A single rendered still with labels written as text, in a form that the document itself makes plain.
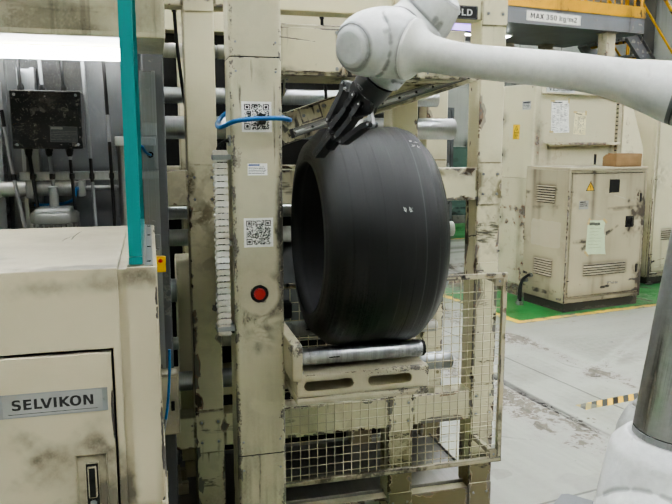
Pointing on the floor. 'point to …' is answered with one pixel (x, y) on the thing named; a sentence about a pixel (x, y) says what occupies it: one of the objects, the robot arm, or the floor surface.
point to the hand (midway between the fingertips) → (326, 145)
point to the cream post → (259, 320)
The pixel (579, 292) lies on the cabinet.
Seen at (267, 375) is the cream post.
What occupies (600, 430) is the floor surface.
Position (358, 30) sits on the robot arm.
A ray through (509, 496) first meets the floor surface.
